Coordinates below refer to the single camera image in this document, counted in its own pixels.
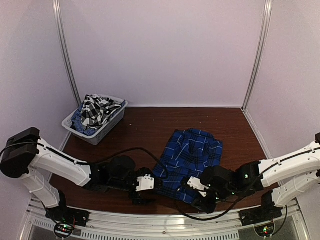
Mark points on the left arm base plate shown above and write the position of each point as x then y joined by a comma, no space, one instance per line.
71,216

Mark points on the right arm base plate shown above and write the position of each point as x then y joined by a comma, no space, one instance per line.
258,215

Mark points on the left circuit board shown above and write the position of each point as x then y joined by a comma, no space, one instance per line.
63,230

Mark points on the grey plastic laundry basket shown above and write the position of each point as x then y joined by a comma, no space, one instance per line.
104,130

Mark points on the right circuit board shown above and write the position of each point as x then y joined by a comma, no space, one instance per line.
265,230

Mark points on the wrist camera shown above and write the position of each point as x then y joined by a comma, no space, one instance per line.
146,180
195,184

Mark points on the front aluminium rail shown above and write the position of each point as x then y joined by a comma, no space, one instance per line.
117,226

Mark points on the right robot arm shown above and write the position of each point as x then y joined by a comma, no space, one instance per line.
301,167

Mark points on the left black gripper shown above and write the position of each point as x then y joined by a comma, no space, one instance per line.
137,199

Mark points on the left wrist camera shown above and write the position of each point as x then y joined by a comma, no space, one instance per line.
146,180

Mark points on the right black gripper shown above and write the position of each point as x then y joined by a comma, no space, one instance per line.
202,204

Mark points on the blue plaid long sleeve shirt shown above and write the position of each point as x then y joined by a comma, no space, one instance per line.
187,154

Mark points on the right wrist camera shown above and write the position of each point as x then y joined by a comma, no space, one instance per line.
195,184

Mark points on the right aluminium frame post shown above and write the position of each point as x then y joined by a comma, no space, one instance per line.
264,30

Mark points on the circuit board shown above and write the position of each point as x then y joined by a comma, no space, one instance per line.
63,230
265,230

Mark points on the blue patterned shirt in basket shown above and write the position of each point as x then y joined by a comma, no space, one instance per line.
77,125

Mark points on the left aluminium frame post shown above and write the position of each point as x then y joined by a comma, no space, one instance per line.
65,52

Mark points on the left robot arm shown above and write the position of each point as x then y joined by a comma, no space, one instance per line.
26,152

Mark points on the aluminium frame post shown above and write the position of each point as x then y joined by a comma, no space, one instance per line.
65,52
264,30

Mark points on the black white checked shirt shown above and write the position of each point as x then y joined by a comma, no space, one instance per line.
97,111

